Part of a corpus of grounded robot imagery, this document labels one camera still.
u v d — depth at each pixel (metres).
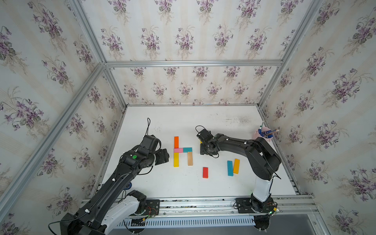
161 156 0.68
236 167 0.85
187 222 0.73
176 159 0.91
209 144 0.70
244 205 0.72
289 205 0.75
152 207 0.72
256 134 0.93
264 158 0.52
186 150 0.93
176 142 0.98
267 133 0.91
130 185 0.80
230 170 0.85
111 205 0.44
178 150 0.94
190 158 0.90
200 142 0.79
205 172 0.85
